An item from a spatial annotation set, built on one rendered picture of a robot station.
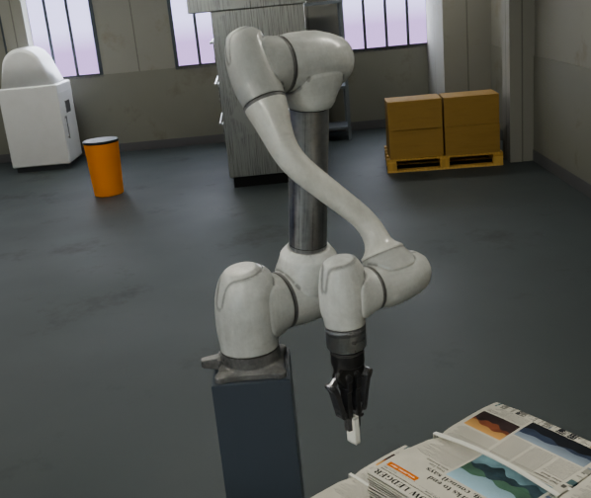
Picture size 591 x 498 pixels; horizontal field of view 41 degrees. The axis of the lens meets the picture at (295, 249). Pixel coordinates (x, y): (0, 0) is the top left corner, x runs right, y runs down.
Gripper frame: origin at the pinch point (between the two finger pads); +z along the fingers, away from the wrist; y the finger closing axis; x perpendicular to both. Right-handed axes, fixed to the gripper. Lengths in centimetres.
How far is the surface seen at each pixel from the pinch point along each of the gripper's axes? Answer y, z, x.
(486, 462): -2.3, -9.8, -39.9
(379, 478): -19.9, -10.2, -29.4
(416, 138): 512, 61, 458
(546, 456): 6.4, -10.0, -46.7
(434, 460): -8.7, -10.2, -32.8
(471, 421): 7.1, -10.2, -28.9
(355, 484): -1.8, 13.4, -1.4
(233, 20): 369, -77, 566
